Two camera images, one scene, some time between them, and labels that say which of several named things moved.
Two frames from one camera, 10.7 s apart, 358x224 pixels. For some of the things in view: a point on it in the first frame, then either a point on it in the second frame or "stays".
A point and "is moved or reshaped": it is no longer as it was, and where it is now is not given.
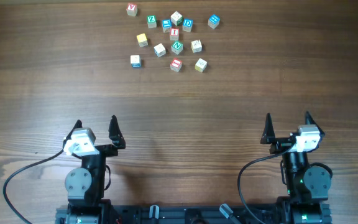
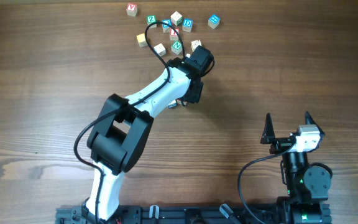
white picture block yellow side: x=196 y=46 stays
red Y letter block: x=132 y=9 stays
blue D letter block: x=187 y=24 stays
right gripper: x=280 y=144 stays
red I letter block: x=174 y=34 stays
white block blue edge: x=135 y=61 → x=173 y=104
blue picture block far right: x=213 y=21 stays
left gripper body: x=107 y=150 → x=194 y=96
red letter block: x=176 y=65 is moved or reshaped
